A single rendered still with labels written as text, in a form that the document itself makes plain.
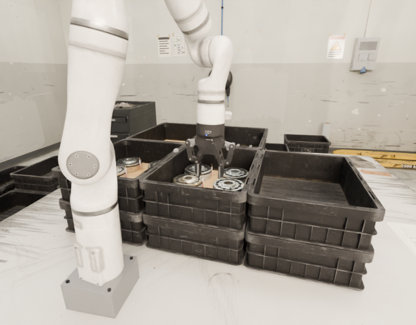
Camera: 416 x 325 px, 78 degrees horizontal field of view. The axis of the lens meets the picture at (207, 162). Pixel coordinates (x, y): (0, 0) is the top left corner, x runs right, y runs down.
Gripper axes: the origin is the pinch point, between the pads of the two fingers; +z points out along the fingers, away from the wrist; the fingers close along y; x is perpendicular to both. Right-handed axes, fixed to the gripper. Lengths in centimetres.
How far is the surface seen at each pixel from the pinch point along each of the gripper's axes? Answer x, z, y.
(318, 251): -9.0, 13.4, 29.8
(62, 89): 298, 3, -335
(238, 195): -8.9, 1.6, 9.7
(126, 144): 30, 4, -46
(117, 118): 133, 13, -121
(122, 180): -8.5, 2.1, -22.7
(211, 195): -8.8, 2.8, 3.1
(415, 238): 21, 23, 64
